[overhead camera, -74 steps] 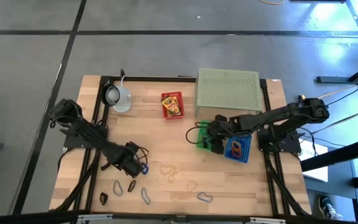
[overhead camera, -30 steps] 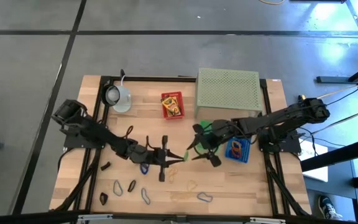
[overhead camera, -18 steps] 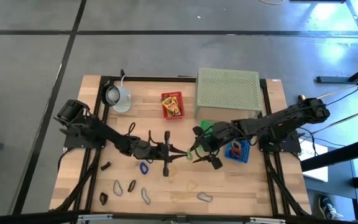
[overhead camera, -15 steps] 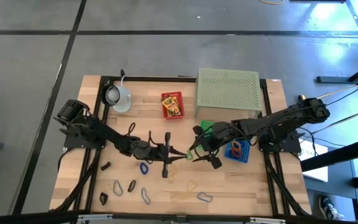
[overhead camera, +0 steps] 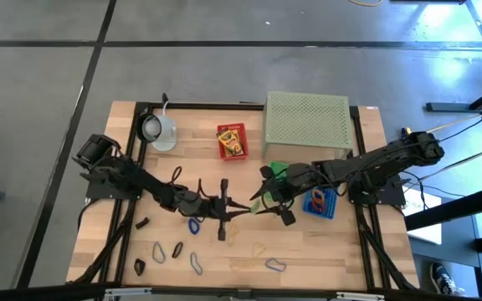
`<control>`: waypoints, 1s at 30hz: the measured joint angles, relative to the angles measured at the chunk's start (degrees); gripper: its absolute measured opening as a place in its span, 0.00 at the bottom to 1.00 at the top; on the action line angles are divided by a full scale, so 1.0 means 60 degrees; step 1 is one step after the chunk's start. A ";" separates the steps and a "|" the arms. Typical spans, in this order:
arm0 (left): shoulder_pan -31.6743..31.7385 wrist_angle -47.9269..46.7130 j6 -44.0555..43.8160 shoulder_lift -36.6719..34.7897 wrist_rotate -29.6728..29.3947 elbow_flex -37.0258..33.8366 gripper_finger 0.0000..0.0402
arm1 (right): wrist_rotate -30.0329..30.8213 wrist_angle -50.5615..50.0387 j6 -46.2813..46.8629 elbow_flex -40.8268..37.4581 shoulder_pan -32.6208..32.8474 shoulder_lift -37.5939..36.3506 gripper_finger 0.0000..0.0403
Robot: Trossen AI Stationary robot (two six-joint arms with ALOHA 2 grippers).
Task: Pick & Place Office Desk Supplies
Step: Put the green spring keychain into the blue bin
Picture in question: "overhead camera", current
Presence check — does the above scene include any white cylindrical tilting desk lamp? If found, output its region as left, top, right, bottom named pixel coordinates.
left=135, top=112, right=179, bottom=152

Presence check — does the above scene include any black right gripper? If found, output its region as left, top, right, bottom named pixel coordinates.
left=249, top=164, right=331, bottom=227

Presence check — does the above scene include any green perforated metal riser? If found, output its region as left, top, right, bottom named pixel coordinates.
left=261, top=91, right=355, bottom=162

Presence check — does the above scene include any black floor bar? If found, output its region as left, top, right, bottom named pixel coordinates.
left=425, top=101, right=482, bottom=113

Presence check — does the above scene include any person's shoe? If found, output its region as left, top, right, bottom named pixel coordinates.
left=429, top=262, right=468, bottom=297

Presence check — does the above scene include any blue plastic basket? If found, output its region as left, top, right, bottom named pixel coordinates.
left=302, top=187, right=338, bottom=221

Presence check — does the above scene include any white box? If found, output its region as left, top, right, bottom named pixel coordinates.
left=403, top=195, right=443, bottom=246

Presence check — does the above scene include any yellow floor cable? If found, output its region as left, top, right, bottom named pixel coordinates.
left=347, top=0, right=387, bottom=8

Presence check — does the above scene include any yellow rubber band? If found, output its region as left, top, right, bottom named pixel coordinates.
left=228, top=241, right=267, bottom=272
left=225, top=223, right=241, bottom=247

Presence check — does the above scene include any black desk frame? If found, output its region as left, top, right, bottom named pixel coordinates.
left=403, top=77, right=482, bottom=301

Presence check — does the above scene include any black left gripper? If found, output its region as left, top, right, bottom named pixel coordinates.
left=177, top=178, right=254, bottom=242

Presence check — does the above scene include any green plastic basket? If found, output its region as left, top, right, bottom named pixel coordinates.
left=264, top=161, right=291, bottom=202

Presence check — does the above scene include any black crossbar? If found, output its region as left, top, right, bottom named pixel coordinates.
left=0, top=282, right=482, bottom=301

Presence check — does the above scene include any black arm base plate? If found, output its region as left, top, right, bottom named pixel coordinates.
left=347, top=175, right=407, bottom=207
left=85, top=173, right=145, bottom=201

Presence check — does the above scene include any cream power cable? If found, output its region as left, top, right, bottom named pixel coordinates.
left=423, top=113, right=482, bottom=135

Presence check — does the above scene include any red plastic basket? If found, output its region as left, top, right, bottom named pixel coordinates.
left=216, top=122, right=249, bottom=161

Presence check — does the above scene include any silver metal bracket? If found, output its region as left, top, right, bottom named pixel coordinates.
left=336, top=291, right=387, bottom=301
left=104, top=287, right=153, bottom=301

